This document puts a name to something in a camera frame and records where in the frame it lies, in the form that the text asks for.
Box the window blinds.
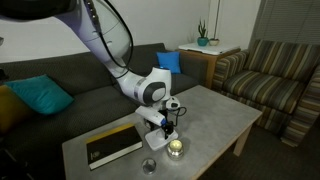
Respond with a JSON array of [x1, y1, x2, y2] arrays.
[[249, 0, 320, 47]]

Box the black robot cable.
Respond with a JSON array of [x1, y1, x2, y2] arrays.
[[83, 0, 188, 128]]

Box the blue throw pillow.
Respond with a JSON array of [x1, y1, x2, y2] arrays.
[[156, 52, 181, 74]]

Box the white plastic container lid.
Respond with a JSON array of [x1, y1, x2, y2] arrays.
[[145, 129, 179, 151]]

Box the clear plastic food container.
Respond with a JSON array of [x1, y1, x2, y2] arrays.
[[143, 118, 155, 131]]

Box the grey top coffee table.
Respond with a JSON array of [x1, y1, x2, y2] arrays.
[[62, 86, 262, 180]]

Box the black and yellow book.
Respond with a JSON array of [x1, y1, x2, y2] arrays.
[[86, 123, 143, 170]]

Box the teal throw pillow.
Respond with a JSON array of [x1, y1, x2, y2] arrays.
[[5, 75, 74, 115]]

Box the lit candle in glass jar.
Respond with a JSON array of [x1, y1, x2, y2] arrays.
[[167, 139, 184, 160]]

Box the succulent in teal pot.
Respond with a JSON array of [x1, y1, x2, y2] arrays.
[[197, 20, 209, 47]]

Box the wooden side table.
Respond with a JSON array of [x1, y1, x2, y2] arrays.
[[178, 43, 240, 88]]

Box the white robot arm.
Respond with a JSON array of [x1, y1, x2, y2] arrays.
[[0, 0, 174, 138]]

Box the striped fabric armchair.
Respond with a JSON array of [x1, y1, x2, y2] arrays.
[[212, 40, 320, 147]]

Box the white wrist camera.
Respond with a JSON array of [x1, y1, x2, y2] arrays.
[[166, 96, 180, 110]]

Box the mustard yellow throw pillow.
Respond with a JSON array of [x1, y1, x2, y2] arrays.
[[0, 85, 35, 134]]

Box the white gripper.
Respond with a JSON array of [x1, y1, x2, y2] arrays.
[[135, 106, 174, 139]]

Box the small white plant pot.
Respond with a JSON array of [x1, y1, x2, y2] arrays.
[[209, 38, 220, 46]]

